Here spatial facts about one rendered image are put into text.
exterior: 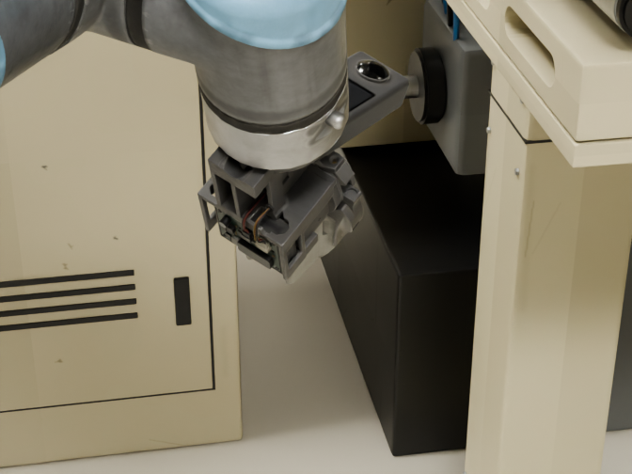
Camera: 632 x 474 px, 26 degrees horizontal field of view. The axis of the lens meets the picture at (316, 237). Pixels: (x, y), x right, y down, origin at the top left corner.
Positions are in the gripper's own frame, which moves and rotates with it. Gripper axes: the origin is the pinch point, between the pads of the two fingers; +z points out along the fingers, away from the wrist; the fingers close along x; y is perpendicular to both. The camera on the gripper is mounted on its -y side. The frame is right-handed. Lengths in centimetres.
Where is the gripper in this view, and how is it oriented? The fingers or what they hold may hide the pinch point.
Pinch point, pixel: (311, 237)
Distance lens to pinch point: 104.4
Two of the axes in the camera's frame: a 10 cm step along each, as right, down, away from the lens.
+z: 0.4, 4.7, 8.8
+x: 8.1, 5.0, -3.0
